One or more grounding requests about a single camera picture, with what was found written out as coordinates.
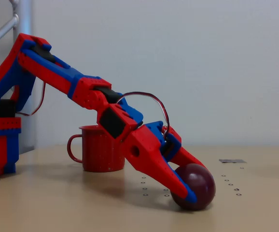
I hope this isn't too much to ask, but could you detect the dark purple plum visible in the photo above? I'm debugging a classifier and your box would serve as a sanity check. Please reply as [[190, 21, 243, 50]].
[[170, 163, 216, 211]]

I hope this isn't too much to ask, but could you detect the flat grey metal plate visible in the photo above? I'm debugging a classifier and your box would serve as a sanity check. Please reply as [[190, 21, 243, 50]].
[[218, 159, 248, 164]]

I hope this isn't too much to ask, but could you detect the red speckled enamel mug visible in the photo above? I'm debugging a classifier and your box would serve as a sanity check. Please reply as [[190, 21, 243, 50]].
[[67, 125, 126, 173]]

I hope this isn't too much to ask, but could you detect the red gripper servo cable loop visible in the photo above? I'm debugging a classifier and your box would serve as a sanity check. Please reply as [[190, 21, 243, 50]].
[[116, 91, 170, 136]]

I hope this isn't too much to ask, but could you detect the red arm servo cable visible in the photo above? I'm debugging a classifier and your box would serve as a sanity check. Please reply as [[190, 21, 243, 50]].
[[16, 81, 46, 116]]

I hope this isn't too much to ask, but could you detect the silver metal tube frame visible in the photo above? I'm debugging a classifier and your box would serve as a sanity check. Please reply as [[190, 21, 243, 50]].
[[0, 0, 36, 154]]

